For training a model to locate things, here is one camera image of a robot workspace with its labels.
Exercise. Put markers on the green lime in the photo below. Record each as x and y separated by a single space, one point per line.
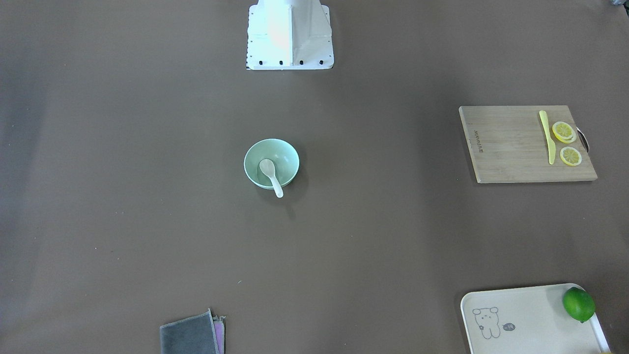
578 304

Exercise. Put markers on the white ceramic spoon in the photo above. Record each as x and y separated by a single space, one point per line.
268 168

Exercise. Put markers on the yellow plastic knife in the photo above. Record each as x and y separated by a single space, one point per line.
551 146

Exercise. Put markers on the lemon slice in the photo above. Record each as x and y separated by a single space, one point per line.
570 156

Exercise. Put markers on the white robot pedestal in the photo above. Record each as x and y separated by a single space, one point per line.
289 35

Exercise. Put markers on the green ceramic bowl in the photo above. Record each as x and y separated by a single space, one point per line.
284 157

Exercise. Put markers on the grey folded cloth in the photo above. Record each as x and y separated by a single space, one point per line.
200 334

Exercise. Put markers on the cream serving tray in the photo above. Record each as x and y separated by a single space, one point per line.
528 320

